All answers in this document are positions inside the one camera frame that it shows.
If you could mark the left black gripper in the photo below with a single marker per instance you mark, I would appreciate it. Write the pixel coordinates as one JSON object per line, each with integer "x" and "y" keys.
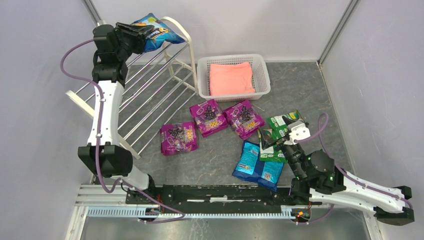
{"x": 131, "y": 38}

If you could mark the blue candy bag with fruits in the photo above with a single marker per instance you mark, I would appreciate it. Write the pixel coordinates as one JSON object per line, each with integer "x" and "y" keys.
{"x": 161, "y": 33}

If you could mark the pink folded cloth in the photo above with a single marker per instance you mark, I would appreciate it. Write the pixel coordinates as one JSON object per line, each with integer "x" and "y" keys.
{"x": 231, "y": 79}

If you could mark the white plastic basket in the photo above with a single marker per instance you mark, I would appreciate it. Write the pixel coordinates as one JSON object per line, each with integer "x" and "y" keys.
{"x": 260, "y": 76}

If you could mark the purple candy bag left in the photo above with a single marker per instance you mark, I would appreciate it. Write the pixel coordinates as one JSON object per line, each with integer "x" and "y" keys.
{"x": 178, "y": 138}

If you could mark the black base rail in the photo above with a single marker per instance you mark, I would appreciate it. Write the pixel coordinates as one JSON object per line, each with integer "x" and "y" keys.
{"x": 215, "y": 199}

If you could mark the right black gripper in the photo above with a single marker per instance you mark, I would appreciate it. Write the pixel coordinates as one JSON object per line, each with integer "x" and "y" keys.
{"x": 278, "y": 142}

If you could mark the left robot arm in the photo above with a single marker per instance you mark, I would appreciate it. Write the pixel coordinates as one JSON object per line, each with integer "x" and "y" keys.
{"x": 102, "y": 154}

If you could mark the purple candy bag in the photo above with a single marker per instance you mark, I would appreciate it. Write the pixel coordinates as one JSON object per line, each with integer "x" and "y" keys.
{"x": 208, "y": 117}
{"x": 178, "y": 138}
{"x": 243, "y": 119}

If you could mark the purple candy bag right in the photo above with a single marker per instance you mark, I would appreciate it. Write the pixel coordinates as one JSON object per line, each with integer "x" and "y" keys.
{"x": 243, "y": 119}

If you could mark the cream metal shelf rack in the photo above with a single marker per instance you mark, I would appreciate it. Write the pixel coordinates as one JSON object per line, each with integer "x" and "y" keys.
{"x": 156, "y": 90}

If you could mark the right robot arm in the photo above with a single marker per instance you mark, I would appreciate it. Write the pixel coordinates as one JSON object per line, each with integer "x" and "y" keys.
{"x": 318, "y": 179}

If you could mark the green candy bag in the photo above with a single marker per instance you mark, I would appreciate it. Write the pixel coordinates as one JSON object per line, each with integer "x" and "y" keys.
{"x": 279, "y": 127}
{"x": 271, "y": 154}

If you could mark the purple candy bag middle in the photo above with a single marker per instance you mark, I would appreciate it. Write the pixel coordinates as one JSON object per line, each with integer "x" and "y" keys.
{"x": 208, "y": 117}

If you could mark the blue candy bag back side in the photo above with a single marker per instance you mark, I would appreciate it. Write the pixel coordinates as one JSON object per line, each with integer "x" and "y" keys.
{"x": 251, "y": 169}

